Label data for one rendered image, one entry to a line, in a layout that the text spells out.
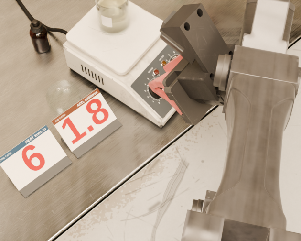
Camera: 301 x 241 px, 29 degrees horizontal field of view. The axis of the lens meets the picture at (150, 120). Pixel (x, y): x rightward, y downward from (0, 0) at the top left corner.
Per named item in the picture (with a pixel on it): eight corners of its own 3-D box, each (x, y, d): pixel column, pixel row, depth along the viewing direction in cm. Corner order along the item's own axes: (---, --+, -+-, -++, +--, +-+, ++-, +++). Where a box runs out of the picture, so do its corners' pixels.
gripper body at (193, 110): (159, 89, 74) (198, 92, 68) (206, 36, 78) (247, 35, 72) (185, 125, 77) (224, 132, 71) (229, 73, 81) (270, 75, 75)
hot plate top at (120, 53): (169, 27, 94) (169, 23, 94) (123, 78, 90) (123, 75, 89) (111, -8, 98) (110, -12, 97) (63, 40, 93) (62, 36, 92)
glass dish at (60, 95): (44, 92, 98) (42, 85, 96) (76, 83, 99) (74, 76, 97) (52, 119, 96) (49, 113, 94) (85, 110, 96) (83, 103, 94)
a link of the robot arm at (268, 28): (231, 2, 73) (234, -28, 61) (301, 14, 72) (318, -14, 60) (212, 94, 73) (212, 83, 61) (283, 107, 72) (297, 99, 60)
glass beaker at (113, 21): (133, 37, 93) (131, 3, 86) (99, 40, 93) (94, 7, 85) (128, 6, 96) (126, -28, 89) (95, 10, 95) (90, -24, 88)
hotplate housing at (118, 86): (208, 76, 99) (211, 48, 92) (161, 132, 94) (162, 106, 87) (104, 13, 106) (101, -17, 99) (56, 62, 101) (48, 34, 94)
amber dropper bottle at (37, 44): (42, 56, 101) (35, 31, 95) (29, 47, 102) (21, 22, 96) (54, 44, 103) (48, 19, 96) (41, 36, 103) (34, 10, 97)
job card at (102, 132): (122, 125, 95) (121, 113, 91) (78, 158, 92) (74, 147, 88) (99, 100, 97) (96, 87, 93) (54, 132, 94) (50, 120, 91)
